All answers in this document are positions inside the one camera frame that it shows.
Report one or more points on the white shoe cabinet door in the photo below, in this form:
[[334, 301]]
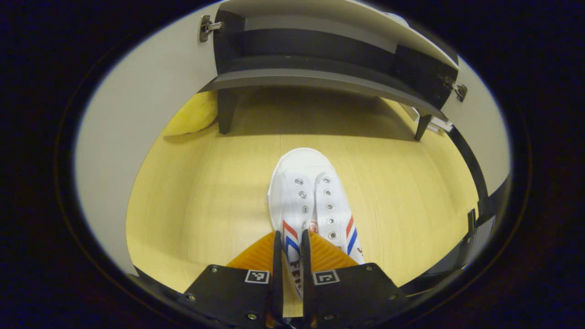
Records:
[[137, 114], [484, 119]]

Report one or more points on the white grey shoe cabinet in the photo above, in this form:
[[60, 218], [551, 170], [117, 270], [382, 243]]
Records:
[[320, 77]]

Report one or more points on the yellow plush toy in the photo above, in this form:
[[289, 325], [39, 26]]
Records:
[[194, 114]]

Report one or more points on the white canvas shoe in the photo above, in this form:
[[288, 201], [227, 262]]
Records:
[[301, 183]]

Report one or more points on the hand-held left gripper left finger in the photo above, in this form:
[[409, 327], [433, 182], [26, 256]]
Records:
[[277, 256]]

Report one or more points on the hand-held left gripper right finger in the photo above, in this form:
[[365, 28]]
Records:
[[306, 256]]

